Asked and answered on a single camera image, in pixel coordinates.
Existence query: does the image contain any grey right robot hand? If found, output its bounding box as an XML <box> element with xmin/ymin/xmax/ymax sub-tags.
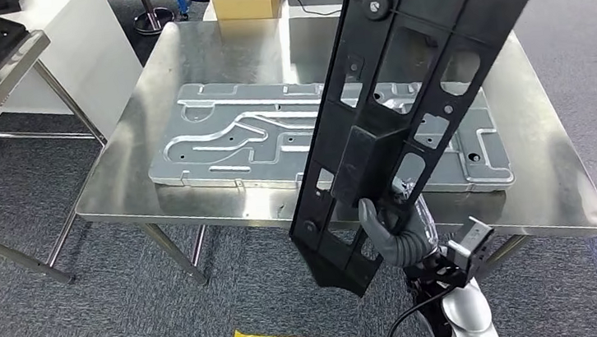
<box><xmin>354</xmin><ymin>173</ymin><xmax>443</xmax><ymax>273</ymax></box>

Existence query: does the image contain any stainless steel workbench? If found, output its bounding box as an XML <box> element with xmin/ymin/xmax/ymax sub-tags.
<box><xmin>58</xmin><ymin>0</ymin><xmax>597</xmax><ymax>315</ymax></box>

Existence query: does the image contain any aluminium fixture plate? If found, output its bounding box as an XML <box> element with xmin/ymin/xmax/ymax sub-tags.
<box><xmin>140</xmin><ymin>53</ymin><xmax>517</xmax><ymax>224</ymax></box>

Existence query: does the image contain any stanchion with dark base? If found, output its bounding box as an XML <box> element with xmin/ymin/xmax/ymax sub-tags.
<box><xmin>130</xmin><ymin>0</ymin><xmax>178</xmax><ymax>37</ymax></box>

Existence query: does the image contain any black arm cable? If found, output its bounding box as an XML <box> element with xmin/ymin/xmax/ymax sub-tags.
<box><xmin>378</xmin><ymin>284</ymin><xmax>459</xmax><ymax>337</ymax></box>

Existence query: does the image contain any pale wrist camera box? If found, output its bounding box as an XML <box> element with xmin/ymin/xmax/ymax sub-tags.
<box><xmin>442</xmin><ymin>213</ymin><xmax>500</xmax><ymax>275</ymax></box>

